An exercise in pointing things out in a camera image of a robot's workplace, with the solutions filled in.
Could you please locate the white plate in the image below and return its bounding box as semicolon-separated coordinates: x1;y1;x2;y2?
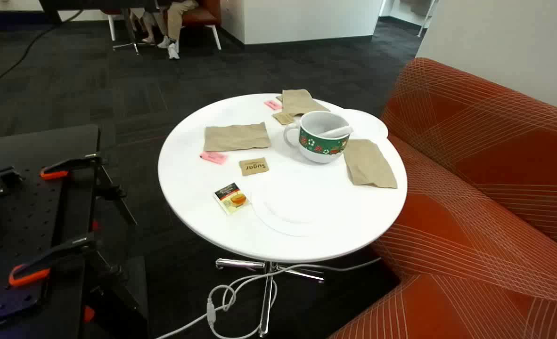
342;109;389;141
251;188;329;238

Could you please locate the red chair with white legs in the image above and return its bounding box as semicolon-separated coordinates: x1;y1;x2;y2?
100;0;223;51

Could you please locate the person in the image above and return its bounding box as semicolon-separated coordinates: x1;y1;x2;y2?
139;0;199;60

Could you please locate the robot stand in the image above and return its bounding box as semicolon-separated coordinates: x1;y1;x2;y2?
0;124;150;339

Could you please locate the orange patterned sofa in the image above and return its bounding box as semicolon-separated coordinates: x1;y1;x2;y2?
328;57;557;339

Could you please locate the white cable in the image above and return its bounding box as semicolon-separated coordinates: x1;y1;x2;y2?
155;257;383;339

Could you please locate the tea bag packet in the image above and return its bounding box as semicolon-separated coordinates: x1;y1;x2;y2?
213;182;251;216

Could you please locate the black cable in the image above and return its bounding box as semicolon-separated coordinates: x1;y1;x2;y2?
0;9;84;90

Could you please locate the white mug with green band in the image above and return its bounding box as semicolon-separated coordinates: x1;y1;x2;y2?
283;111;354;164

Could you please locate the brown paper napkin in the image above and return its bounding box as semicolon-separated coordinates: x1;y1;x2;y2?
204;122;272;153
343;139;399;190
277;89;331;117

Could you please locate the black clamp with orange handle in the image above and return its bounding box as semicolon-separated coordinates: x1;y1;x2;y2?
8;233;134;302
40;153;138;226

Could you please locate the white counter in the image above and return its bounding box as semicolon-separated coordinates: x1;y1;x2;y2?
220;0;386;46

